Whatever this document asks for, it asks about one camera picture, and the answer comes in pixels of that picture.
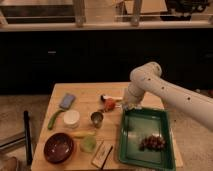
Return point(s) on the orange round fruit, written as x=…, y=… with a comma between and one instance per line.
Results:
x=109, y=104

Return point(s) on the yellow banana toy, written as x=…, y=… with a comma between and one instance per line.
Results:
x=81, y=134

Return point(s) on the white lidded container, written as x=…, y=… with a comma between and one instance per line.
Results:
x=71, y=118

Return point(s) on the dark grape bunch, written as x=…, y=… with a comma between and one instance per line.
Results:
x=152, y=142

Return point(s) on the black floor bar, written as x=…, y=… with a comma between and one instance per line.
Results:
x=29, y=157

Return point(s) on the green plastic cup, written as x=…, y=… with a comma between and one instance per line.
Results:
x=88, y=144

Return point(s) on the white black box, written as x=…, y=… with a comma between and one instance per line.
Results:
x=101, y=154

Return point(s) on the green chili pepper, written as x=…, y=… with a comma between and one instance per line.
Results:
x=53, y=119

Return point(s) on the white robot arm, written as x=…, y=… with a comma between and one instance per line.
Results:
x=147, y=78

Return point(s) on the blue sponge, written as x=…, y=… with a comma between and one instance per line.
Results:
x=67, y=101

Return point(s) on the dark red bowl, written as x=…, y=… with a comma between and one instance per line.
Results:
x=58, y=148

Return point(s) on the small metal cup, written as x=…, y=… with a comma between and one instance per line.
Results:
x=97, y=119

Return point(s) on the green plastic tray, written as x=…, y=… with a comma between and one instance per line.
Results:
x=137, y=124

